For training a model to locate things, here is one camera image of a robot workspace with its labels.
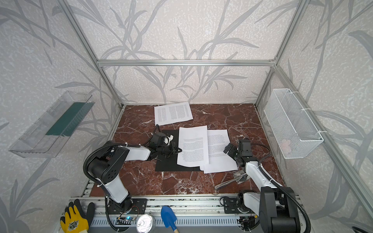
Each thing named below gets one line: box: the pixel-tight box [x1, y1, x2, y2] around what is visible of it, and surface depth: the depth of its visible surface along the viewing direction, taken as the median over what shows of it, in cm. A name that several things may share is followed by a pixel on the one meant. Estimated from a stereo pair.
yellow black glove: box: [60, 199, 95, 233], surface depth 70 cm
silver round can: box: [135, 214, 156, 233], surface depth 66 cm
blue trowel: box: [160, 205, 178, 231], surface depth 72 cm
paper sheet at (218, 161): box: [199, 129, 238, 174], surface depth 96 cm
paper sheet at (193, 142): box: [177, 125, 210, 168], surface depth 95 cm
